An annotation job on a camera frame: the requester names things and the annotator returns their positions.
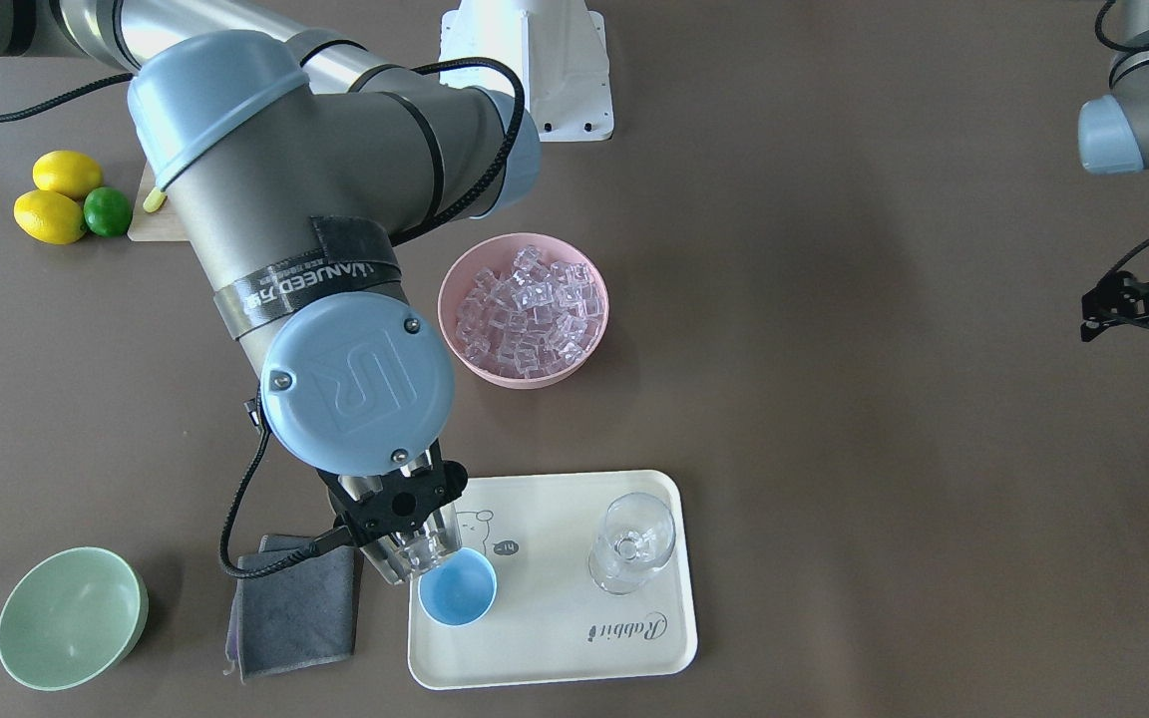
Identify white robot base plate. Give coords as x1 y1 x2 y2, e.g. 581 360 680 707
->
439 1 615 142

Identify green bowl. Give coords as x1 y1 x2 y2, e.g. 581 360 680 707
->
0 546 148 692

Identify cream rabbit tray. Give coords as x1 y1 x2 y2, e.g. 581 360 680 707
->
409 469 699 690

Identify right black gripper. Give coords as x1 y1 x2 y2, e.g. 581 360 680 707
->
318 441 469 548

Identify yellow lemon lower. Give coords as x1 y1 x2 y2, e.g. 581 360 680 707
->
13 190 88 245

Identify bamboo cutting board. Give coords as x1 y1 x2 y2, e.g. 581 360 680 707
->
128 164 188 242

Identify pink bowl with ice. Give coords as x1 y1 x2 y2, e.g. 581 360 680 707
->
438 232 610 388

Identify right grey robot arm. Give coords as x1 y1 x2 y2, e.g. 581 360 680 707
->
0 1 540 551

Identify clear wine glass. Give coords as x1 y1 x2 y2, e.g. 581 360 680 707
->
587 492 676 595

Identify grey folded cloth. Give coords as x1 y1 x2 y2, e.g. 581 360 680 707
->
226 546 356 682

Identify yellow plastic knife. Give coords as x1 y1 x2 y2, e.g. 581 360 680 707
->
141 186 168 216

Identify green lime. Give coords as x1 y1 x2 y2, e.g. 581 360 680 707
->
82 186 134 237

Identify light blue cup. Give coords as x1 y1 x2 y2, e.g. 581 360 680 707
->
416 548 499 627

